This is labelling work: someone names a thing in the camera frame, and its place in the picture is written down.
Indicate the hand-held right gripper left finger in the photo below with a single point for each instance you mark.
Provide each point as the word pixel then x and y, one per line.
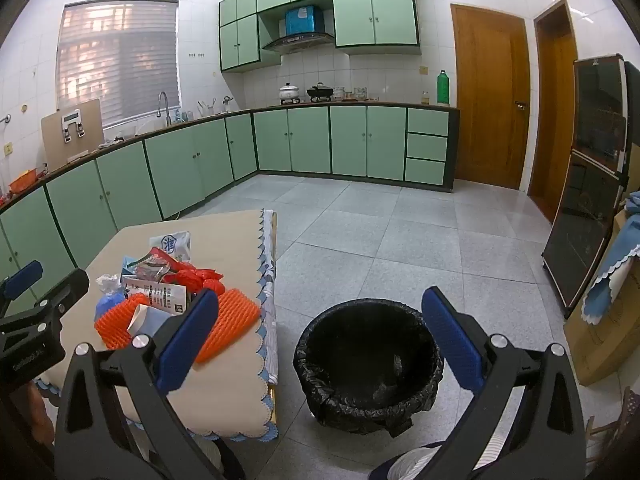
pixel 187 340

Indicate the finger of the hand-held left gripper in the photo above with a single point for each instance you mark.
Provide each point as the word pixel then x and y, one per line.
pixel 65 292
pixel 22 279

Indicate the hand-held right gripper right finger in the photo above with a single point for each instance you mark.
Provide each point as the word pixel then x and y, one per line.
pixel 452 345

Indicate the pale blue paper box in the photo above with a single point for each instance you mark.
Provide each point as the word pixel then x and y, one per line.
pixel 150 320

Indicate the white plastic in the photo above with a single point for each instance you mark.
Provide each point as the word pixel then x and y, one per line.
pixel 107 282

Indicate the large orange foam net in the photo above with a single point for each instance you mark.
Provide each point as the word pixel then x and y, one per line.
pixel 235 320

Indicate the white green milk carton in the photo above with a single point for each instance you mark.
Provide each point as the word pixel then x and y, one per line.
pixel 155 294

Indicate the small orange foam net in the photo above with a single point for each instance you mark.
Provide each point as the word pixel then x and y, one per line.
pixel 112 327

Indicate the red paper cup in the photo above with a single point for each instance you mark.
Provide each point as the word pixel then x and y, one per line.
pixel 195 277

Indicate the light blue carton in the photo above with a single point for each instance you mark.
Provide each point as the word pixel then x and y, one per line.
pixel 132 263

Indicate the clear printed snack wrapper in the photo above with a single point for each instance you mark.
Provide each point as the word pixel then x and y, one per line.
pixel 157 262

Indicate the white plastic bag blue mark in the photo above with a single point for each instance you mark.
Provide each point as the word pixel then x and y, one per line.
pixel 170 245

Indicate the black bin with bag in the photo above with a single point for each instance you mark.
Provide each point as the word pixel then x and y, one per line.
pixel 350 360

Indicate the person's left forearm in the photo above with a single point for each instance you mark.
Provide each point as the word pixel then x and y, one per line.
pixel 35 420

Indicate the orange plastic basket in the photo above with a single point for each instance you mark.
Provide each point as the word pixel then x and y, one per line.
pixel 22 181

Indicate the beige scalloped tablecloth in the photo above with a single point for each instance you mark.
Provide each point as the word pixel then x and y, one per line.
pixel 230 240

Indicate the white patterned under cloth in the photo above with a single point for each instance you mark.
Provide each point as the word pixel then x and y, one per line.
pixel 270 260

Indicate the cardboard board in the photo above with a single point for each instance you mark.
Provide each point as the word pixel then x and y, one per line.
pixel 55 145

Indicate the cardboard box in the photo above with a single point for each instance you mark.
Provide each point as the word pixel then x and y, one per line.
pixel 600 350

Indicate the brown stool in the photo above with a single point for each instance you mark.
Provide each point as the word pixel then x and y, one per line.
pixel 627 405

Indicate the blue scalloped cloth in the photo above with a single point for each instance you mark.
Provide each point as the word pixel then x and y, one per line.
pixel 622 250

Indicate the black glass cabinet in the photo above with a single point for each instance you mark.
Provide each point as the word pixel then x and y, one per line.
pixel 585 185

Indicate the steel sink faucet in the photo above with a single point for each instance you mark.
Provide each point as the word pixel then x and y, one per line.
pixel 164 105

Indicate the utensil holder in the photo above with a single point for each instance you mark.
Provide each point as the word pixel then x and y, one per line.
pixel 206 109

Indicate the green base cabinets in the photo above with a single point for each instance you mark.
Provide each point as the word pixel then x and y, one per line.
pixel 310 137

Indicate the window with blinds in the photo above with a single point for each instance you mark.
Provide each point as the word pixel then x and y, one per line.
pixel 117 60

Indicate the small steel kettle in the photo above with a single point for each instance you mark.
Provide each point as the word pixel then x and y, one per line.
pixel 227 105

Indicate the green thermos bottle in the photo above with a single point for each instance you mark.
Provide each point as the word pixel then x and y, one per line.
pixel 443 89

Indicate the white cooking pot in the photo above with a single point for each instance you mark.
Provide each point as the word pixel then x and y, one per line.
pixel 289 92

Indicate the clear glass jar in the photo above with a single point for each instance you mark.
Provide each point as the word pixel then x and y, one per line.
pixel 360 94
pixel 338 94

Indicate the black wok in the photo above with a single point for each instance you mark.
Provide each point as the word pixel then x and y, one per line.
pixel 320 92

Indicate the range hood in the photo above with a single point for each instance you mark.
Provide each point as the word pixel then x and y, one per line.
pixel 300 41

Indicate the green wall cabinets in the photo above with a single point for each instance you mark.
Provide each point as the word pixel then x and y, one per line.
pixel 372 10

